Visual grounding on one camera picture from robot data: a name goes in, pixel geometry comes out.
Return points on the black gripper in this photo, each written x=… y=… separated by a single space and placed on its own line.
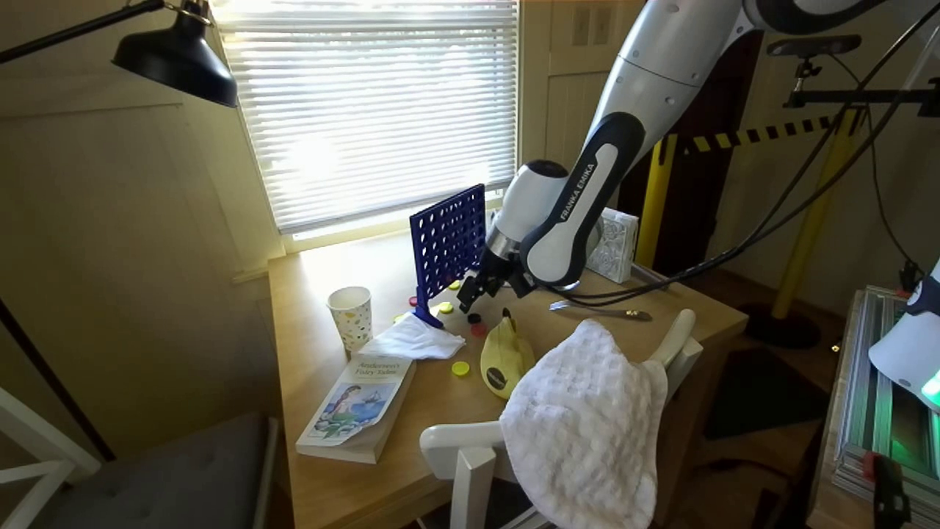
x=496 y=267

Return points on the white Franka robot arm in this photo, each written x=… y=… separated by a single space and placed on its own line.
x=656 y=60

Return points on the yellow game chip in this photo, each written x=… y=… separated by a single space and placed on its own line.
x=445 y=305
x=454 y=286
x=458 y=369

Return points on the orange game chip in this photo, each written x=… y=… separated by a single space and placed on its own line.
x=477 y=329

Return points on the blue plastic gameboard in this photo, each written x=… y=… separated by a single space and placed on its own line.
x=445 y=239

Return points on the white crumpled napkin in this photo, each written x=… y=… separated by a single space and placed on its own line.
x=414 y=338

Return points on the yellow banana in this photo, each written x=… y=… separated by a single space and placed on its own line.
x=504 y=363

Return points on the white paper cup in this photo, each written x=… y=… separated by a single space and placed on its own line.
x=349 y=319

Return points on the silver metal spoon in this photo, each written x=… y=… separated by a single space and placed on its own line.
x=604 y=313

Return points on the white patterned tissue box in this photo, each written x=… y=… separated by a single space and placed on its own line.
x=617 y=239

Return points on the white wooden chair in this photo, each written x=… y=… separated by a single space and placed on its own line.
x=458 y=460
x=31 y=449

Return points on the illustrated paperback book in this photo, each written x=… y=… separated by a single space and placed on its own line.
x=354 y=413

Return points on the white quilted towel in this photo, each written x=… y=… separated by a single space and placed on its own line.
x=583 y=429

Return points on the white window blinds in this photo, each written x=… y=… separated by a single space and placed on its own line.
x=370 y=106

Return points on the white panel door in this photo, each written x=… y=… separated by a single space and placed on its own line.
x=567 y=69

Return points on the yellow black striped tape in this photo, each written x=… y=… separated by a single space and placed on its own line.
x=753 y=132

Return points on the grey seat cushion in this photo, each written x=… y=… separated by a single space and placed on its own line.
x=166 y=480

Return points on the black floor lamp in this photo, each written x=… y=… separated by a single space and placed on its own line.
x=176 y=60

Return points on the stacked framed panels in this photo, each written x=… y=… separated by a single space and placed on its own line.
x=862 y=421

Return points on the yellow post with base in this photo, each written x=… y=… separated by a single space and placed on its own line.
x=808 y=244

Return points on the black camera on stand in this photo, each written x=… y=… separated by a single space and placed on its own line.
x=811 y=44

